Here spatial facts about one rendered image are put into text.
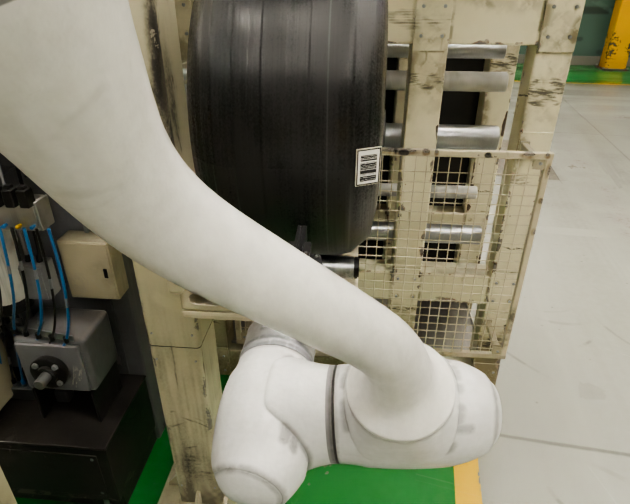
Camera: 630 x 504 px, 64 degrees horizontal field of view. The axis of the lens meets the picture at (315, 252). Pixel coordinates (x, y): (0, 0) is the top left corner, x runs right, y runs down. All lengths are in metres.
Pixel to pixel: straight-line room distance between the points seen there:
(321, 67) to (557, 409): 1.68
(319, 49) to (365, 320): 0.47
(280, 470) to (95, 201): 0.33
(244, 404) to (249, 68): 0.46
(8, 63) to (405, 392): 0.35
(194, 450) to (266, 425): 1.02
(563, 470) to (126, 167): 1.82
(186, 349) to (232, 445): 0.77
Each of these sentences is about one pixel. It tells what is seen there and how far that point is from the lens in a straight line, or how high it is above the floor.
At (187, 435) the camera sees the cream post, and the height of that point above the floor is 0.31.
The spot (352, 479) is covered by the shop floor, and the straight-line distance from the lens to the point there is 1.76.
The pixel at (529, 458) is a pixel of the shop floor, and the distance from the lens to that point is 1.94.
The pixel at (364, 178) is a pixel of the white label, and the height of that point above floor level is 1.14.
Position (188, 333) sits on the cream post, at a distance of 1.24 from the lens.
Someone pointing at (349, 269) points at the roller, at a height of 0.91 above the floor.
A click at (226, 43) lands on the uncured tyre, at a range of 0.77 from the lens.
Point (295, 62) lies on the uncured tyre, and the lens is 0.75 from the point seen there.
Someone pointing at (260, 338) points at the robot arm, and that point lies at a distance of 0.60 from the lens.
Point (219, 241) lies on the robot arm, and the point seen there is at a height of 1.27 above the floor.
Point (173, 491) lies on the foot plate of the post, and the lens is 1.77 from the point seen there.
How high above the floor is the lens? 1.41
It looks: 29 degrees down
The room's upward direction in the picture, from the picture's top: straight up
